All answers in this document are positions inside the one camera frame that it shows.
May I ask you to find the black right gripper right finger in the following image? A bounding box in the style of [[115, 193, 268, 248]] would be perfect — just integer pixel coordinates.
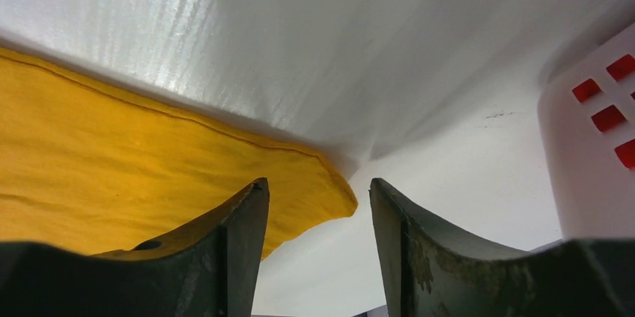
[[369, 178, 634, 316]]

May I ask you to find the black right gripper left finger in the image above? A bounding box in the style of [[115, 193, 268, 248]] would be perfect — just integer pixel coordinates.
[[1, 178, 270, 316]]

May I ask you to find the orange t shirt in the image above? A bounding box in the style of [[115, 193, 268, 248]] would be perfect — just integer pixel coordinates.
[[1, 49, 358, 256]]

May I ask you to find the white plastic laundry basket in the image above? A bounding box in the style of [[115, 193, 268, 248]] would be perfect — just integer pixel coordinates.
[[538, 25, 634, 240]]

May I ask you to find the red t shirt in basket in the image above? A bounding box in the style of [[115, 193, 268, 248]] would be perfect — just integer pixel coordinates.
[[571, 54, 634, 171]]

